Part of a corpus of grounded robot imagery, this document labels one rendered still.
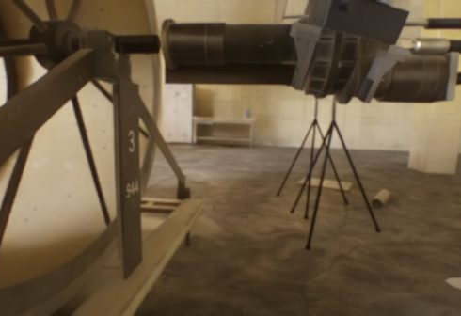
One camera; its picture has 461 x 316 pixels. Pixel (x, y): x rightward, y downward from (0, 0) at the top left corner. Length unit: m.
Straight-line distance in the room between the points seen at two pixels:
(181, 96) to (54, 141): 6.54
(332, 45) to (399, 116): 9.21
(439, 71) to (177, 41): 0.69
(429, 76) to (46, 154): 1.88
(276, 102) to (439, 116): 5.00
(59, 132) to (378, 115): 8.89
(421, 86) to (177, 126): 7.69
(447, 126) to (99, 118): 4.90
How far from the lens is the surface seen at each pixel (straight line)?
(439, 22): 0.94
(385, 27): 0.50
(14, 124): 0.64
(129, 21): 1.76
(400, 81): 0.81
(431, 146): 5.19
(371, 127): 9.50
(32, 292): 0.97
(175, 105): 8.26
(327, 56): 0.70
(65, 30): 0.98
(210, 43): 0.77
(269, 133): 8.79
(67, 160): 1.81
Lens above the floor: 0.69
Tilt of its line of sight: 7 degrees down
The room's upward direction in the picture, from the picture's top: 2 degrees clockwise
